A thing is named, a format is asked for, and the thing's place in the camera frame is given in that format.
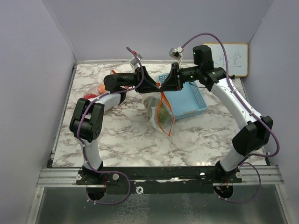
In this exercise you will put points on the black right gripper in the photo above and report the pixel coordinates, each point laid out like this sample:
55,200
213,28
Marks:
172,83

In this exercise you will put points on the small whiteboard with stand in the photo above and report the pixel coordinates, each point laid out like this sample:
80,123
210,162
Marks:
237,55

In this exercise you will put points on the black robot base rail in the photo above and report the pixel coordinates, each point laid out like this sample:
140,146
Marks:
156,180

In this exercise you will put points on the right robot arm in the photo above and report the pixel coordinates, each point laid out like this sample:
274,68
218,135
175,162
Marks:
254,128

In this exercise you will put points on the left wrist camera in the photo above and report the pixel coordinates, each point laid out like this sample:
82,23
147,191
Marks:
133,62

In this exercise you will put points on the light blue plastic basket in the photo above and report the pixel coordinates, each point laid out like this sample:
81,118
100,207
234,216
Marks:
188,102

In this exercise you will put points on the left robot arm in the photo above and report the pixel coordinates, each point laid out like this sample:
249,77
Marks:
87,118

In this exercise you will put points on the bright red apple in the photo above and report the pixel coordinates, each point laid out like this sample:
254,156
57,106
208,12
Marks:
89,96

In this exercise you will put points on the pink peach with leaf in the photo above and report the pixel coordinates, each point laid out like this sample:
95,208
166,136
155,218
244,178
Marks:
101,89

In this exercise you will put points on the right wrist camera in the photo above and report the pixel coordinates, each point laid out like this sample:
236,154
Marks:
176,53

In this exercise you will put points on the clear zip bag orange zipper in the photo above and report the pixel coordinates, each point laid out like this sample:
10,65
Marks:
95,91

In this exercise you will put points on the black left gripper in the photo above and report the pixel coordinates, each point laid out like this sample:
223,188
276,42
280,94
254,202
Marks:
148,85

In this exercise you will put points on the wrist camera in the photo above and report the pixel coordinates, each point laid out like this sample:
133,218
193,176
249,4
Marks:
176,53
133,62

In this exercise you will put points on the green netted melon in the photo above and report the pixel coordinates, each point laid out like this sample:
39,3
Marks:
151,104

